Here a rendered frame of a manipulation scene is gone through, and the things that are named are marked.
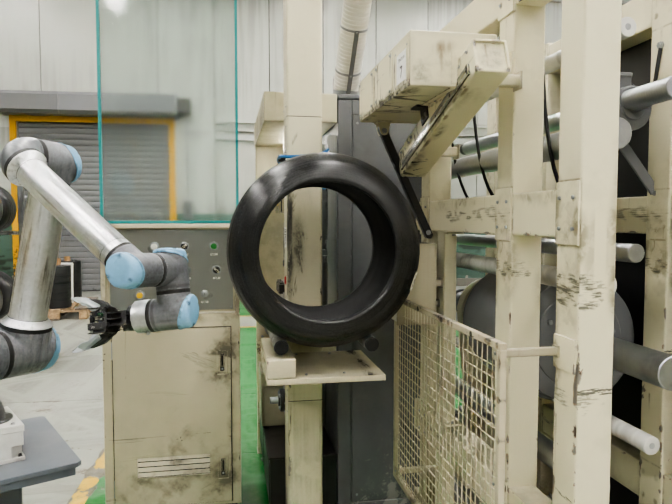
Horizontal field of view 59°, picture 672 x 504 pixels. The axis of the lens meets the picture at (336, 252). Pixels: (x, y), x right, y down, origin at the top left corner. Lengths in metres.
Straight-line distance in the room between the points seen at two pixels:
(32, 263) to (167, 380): 0.83
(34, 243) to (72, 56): 10.09
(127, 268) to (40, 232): 0.54
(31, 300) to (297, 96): 1.10
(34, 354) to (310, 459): 1.02
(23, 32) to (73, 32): 0.84
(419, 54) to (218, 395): 1.61
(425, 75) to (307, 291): 0.92
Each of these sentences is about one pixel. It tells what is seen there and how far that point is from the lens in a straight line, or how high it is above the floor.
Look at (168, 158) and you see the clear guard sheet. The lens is 2.55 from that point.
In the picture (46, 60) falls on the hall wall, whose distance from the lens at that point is 12.12.
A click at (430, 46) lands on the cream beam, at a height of 1.74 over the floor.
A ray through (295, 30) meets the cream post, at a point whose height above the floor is 1.96.
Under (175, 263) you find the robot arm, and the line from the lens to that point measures 1.64.
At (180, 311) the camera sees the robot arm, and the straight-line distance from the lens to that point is 1.63.
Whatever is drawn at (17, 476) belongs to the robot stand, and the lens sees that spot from 1.90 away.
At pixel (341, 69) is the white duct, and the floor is 1.95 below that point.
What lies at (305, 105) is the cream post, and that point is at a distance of 2.20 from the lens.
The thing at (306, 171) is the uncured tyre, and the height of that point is 1.43.
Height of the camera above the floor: 1.29
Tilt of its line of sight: 3 degrees down
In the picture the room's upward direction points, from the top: straight up
